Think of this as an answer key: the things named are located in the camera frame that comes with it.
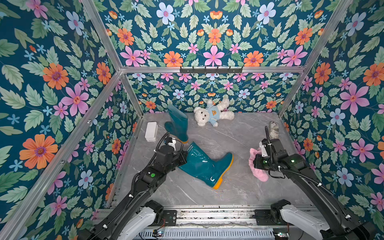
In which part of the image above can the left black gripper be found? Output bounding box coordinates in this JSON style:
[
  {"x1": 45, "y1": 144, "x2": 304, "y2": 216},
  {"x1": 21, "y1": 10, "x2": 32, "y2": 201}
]
[{"x1": 162, "y1": 150, "x2": 189, "y2": 175}]

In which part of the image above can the pink cloth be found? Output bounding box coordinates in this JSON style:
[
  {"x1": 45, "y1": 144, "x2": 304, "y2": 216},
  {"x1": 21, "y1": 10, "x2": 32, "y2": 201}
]
[{"x1": 249, "y1": 148, "x2": 269, "y2": 182}]

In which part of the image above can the green rubber boot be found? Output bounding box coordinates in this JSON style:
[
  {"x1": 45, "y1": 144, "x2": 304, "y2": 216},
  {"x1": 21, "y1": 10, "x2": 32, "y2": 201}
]
[
  {"x1": 165, "y1": 105, "x2": 189, "y2": 144},
  {"x1": 179, "y1": 142, "x2": 234, "y2": 190}
]

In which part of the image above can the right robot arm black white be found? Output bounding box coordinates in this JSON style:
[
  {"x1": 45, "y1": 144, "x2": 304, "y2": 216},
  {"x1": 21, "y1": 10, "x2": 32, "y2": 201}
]
[{"x1": 253, "y1": 138, "x2": 377, "y2": 240}]

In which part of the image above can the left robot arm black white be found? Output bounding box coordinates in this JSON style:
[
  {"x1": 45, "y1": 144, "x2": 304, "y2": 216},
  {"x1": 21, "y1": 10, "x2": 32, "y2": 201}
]
[{"x1": 78, "y1": 145, "x2": 188, "y2": 240}]

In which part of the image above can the grey white crumpled rag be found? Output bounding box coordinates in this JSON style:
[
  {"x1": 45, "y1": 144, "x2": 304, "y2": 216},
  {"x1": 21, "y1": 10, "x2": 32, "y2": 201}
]
[{"x1": 268, "y1": 121, "x2": 279, "y2": 140}]

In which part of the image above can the white rectangular box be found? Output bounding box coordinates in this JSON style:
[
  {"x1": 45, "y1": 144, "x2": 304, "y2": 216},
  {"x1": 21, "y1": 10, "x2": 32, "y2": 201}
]
[{"x1": 145, "y1": 122, "x2": 158, "y2": 142}]

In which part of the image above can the white teddy bear blue shirt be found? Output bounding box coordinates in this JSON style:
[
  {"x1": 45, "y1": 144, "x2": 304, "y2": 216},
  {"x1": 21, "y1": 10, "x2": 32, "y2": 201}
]
[{"x1": 194, "y1": 98, "x2": 235, "y2": 127}]

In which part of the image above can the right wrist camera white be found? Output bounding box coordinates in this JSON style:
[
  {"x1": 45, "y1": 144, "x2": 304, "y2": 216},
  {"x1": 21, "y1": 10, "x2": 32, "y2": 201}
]
[{"x1": 259, "y1": 142, "x2": 269, "y2": 157}]

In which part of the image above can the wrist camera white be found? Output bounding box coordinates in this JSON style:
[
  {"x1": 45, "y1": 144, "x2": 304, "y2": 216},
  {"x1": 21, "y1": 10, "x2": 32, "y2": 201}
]
[
  {"x1": 167, "y1": 137, "x2": 177, "y2": 150},
  {"x1": 259, "y1": 142, "x2": 269, "y2": 157}
]

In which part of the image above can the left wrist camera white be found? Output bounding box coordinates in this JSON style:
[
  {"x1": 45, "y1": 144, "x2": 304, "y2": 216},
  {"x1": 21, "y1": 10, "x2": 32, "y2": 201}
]
[{"x1": 167, "y1": 137, "x2": 177, "y2": 150}]

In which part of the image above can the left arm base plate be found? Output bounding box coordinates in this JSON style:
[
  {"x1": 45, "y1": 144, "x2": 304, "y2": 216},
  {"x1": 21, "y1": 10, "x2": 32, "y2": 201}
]
[{"x1": 154, "y1": 210, "x2": 178, "y2": 227}]

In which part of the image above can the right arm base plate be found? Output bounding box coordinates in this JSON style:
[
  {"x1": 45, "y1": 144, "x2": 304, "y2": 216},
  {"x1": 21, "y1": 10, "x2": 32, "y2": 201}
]
[{"x1": 253, "y1": 209, "x2": 293, "y2": 226}]

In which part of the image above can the white ventilated cable duct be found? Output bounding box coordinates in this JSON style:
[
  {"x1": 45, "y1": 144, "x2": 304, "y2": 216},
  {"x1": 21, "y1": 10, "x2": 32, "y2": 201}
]
[{"x1": 135, "y1": 229, "x2": 275, "y2": 240}]

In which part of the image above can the black hook rail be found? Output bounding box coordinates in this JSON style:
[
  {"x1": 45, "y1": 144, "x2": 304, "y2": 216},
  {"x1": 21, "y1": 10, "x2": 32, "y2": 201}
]
[{"x1": 179, "y1": 66, "x2": 243, "y2": 75}]

